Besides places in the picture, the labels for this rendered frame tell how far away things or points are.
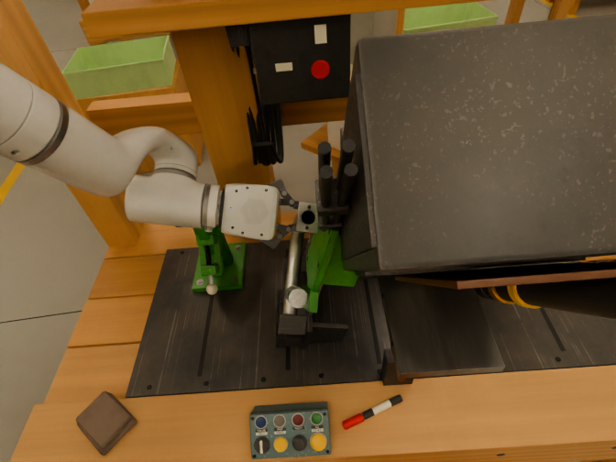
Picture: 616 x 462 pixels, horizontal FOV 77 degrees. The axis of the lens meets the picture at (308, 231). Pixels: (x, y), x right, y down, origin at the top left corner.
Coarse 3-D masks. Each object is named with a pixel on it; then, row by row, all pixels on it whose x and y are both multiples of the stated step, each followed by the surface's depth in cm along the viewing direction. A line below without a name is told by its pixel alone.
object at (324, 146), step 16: (320, 144) 27; (352, 144) 27; (320, 160) 29; (320, 176) 27; (352, 176) 27; (320, 192) 34; (336, 192) 39; (320, 208) 39; (336, 208) 39; (320, 224) 54; (336, 224) 54
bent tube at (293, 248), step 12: (300, 204) 72; (312, 204) 72; (300, 216) 72; (312, 216) 76; (300, 228) 72; (312, 228) 73; (300, 240) 85; (300, 252) 86; (288, 264) 86; (300, 264) 86; (288, 276) 85; (288, 312) 84
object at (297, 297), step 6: (288, 288) 81; (294, 288) 79; (300, 288) 81; (288, 294) 79; (294, 294) 75; (300, 294) 75; (306, 294) 75; (288, 300) 81; (294, 300) 75; (300, 300) 75; (306, 300) 75; (294, 306) 75; (300, 306) 75
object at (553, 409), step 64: (448, 384) 80; (512, 384) 79; (576, 384) 78; (64, 448) 77; (128, 448) 76; (192, 448) 75; (384, 448) 73; (448, 448) 72; (512, 448) 72; (576, 448) 74
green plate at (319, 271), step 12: (312, 240) 78; (324, 240) 66; (336, 240) 64; (312, 252) 77; (324, 252) 65; (336, 252) 67; (312, 264) 75; (324, 264) 67; (336, 264) 69; (312, 276) 74; (324, 276) 71; (336, 276) 72; (348, 276) 72; (312, 288) 73
